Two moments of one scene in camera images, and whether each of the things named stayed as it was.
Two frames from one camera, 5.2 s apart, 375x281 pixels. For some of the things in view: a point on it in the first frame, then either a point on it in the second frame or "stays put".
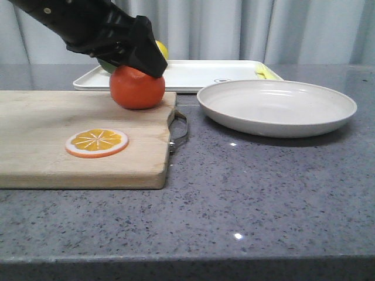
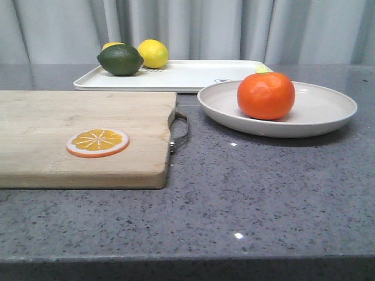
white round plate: x=275 y=108 stays put
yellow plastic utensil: x=263 y=72 stays put
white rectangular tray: x=191 y=76 stays put
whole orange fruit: x=135 y=89 → x=266 y=96
